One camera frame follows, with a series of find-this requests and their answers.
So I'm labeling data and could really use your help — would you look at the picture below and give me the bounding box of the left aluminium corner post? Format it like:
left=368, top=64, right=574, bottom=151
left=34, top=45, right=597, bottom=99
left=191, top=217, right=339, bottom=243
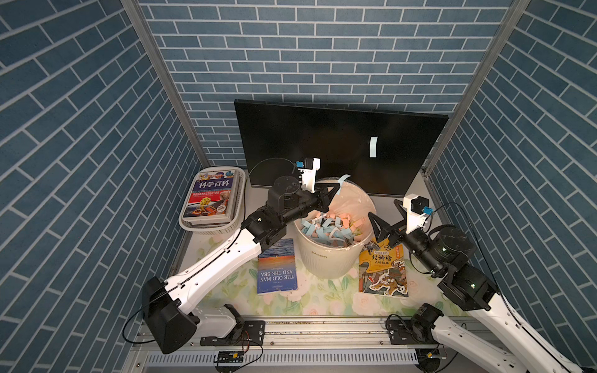
left=121, top=0, right=210, bottom=166

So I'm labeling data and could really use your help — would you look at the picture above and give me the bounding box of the blue Old Man Sea book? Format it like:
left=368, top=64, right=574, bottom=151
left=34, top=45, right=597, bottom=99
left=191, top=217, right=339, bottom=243
left=257, top=239, right=298, bottom=295

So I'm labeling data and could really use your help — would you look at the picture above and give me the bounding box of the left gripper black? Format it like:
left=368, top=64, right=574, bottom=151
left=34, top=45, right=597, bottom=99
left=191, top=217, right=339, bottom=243
left=277, top=182, right=339, bottom=226

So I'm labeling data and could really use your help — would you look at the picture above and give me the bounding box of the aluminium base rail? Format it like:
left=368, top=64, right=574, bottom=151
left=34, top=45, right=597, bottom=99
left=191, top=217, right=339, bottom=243
left=125, top=315, right=519, bottom=369

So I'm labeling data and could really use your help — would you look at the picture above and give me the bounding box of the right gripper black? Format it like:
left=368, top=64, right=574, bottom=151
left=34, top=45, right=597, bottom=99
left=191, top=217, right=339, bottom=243
left=369, top=200, right=441, bottom=277

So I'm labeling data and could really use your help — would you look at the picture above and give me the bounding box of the small black circuit board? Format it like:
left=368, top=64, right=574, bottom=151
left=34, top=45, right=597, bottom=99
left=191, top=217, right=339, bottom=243
left=215, top=351, right=245, bottom=366

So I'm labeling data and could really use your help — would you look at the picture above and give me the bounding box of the floral table mat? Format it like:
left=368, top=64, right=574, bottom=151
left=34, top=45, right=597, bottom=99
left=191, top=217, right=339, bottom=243
left=200, top=255, right=466, bottom=316

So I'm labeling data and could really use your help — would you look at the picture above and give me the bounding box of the black computer monitor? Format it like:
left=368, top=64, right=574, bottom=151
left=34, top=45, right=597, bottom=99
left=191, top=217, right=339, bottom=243
left=234, top=99, right=449, bottom=196

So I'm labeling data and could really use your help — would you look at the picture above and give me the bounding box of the light blue sticky note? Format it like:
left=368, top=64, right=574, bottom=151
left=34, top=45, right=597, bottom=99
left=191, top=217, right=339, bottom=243
left=368, top=136, right=379, bottom=159
left=337, top=174, right=351, bottom=195

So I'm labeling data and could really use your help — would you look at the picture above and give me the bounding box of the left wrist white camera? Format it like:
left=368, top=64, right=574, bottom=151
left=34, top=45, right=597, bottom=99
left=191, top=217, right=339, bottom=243
left=295, top=158, right=321, bottom=194

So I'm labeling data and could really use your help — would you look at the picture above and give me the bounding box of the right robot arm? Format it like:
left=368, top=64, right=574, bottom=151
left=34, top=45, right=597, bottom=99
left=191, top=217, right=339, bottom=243
left=368, top=194, right=592, bottom=372

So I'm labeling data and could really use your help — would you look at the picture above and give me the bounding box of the aluminium corner post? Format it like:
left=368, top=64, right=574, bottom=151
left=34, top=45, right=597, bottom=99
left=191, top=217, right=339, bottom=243
left=121, top=0, right=210, bottom=166
left=421, top=0, right=530, bottom=181

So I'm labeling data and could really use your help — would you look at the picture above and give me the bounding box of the right aluminium corner post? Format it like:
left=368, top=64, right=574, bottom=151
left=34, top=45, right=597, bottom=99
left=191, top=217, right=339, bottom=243
left=421, top=0, right=530, bottom=181

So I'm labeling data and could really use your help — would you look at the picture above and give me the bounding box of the pile of discarded sticky notes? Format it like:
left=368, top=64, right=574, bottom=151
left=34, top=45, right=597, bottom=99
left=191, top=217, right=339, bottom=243
left=298, top=211, right=365, bottom=248

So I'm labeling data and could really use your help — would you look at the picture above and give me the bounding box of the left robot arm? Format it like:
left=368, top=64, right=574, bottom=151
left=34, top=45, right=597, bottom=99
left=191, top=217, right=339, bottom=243
left=141, top=176, right=341, bottom=354

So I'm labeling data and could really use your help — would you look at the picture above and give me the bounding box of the wrist white camera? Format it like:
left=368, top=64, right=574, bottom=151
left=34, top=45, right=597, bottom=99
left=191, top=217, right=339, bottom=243
left=295, top=158, right=321, bottom=194
left=403, top=194, right=433, bottom=233

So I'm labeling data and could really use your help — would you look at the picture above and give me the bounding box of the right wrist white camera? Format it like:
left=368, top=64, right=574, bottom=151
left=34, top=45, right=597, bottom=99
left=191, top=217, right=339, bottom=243
left=403, top=194, right=433, bottom=233

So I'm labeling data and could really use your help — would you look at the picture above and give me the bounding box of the purple red science encyclopedia book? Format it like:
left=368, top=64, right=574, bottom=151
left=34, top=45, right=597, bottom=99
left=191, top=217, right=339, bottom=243
left=182, top=169, right=240, bottom=225

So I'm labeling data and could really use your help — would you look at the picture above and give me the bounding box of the yellow illustrated Chinese story book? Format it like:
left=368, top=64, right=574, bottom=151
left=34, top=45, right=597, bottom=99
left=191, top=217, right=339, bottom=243
left=359, top=238, right=408, bottom=298

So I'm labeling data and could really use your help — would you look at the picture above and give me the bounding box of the white trash bin with liner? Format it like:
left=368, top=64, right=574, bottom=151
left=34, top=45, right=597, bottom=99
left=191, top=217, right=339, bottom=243
left=294, top=179, right=376, bottom=279

